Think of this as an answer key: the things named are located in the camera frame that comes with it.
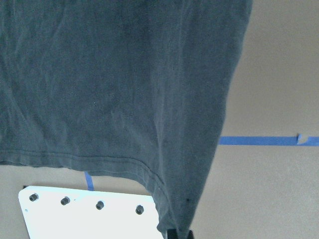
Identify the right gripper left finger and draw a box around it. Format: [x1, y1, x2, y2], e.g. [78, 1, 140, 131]
[166, 229, 178, 239]

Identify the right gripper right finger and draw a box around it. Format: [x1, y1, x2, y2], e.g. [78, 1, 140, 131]
[187, 230, 194, 239]

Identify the black t-shirt with logo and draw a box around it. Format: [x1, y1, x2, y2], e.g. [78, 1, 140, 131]
[0, 0, 252, 239]

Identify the white pedestal column base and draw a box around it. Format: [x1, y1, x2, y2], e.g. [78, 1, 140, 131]
[18, 186, 163, 239]

